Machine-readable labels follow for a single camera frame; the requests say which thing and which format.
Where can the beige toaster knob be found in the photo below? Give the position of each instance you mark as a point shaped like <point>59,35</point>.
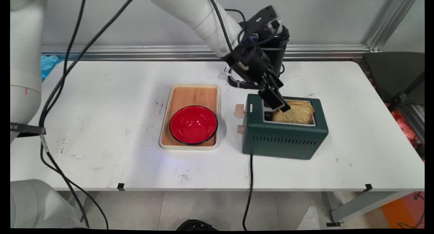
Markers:
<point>240,129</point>

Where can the blue plastic bag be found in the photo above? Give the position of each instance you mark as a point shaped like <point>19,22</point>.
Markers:
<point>49,66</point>

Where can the dark green toaster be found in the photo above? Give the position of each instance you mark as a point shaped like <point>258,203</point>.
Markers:
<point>284,139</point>

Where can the slanted aluminium post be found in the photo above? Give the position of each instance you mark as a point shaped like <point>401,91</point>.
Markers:
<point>390,23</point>

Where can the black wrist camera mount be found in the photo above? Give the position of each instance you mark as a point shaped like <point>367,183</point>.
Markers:
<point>264,20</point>

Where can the grey table leg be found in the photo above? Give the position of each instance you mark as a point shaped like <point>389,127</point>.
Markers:
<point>366,203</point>

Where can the horizontal aluminium rail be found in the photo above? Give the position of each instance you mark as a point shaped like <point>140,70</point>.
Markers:
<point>135,52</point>

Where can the toasted bread slice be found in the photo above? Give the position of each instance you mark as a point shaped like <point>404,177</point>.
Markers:
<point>305,102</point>
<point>295,115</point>

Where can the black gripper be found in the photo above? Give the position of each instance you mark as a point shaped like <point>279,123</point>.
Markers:
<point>251,64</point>

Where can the red plastic bag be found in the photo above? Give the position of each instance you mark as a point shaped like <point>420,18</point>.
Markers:
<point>405,127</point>

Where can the white tray with wooden inlay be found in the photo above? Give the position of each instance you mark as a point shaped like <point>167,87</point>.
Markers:
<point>191,95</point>

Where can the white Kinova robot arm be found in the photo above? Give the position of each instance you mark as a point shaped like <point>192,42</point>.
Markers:
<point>196,13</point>

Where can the black table edge clip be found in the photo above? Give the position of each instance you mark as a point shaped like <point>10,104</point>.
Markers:
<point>120,186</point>
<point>368,187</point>

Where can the beige toaster lever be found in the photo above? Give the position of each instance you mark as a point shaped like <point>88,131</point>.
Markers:
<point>240,111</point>

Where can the red bowl with black rim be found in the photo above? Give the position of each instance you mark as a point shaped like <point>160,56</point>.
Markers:
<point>193,125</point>

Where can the black object on floor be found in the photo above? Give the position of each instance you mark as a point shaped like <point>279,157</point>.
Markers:
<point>195,225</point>

